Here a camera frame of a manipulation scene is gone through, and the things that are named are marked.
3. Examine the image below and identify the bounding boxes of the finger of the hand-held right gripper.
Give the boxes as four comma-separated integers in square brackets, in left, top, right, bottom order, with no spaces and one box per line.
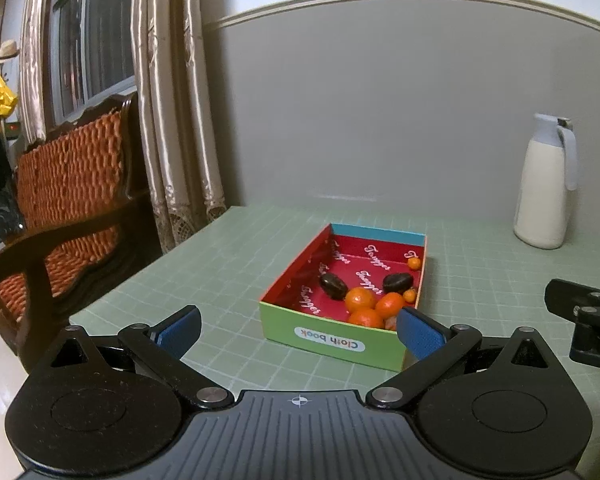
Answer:
[544,279,600,374]

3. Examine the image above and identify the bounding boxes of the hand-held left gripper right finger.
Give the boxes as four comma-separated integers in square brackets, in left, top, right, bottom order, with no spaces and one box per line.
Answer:
[365,306,576,411]

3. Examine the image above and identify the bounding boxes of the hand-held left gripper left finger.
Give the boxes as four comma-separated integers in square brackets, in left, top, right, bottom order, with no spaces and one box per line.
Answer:
[25,305,233,411]

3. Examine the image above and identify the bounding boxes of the orange mandarin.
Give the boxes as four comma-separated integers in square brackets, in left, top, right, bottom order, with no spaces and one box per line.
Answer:
[343,287,376,314]
[348,308,385,329]
[375,292,407,319]

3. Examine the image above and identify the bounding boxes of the dark brown passion fruit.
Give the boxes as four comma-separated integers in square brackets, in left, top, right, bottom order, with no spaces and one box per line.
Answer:
[320,273,348,301]
[382,273,414,294]

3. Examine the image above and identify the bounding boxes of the colourful cardboard box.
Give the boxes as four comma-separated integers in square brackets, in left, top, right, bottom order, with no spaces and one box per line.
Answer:
[258,223,428,373]

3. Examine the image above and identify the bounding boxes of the green grid table cover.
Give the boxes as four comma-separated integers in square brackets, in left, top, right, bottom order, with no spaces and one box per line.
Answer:
[69,203,600,480]

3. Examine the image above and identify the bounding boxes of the white jug with grey lid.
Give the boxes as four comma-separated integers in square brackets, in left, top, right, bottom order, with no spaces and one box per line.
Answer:
[513,113,578,250]

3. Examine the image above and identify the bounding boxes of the wooden chair with orange weave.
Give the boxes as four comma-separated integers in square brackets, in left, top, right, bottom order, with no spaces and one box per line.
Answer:
[0,91,163,373]

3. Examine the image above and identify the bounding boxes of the beige satin curtain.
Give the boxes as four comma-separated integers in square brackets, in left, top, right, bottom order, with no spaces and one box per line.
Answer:
[130,0,228,254]
[20,0,57,146]

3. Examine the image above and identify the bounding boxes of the yellow bag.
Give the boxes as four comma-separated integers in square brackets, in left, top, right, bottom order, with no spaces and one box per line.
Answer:
[0,71,20,119]

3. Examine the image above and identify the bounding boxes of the window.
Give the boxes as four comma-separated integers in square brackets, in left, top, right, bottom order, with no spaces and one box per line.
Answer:
[47,0,138,126]

